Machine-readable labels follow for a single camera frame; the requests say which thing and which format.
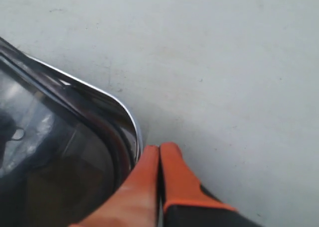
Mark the dark transparent lunch box lid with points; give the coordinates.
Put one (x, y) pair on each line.
(54, 169)

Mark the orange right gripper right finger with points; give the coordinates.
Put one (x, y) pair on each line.
(187, 203)

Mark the steel two-compartment lunch box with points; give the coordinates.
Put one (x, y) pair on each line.
(99, 110)

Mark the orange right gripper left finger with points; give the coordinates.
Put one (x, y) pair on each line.
(135, 203)

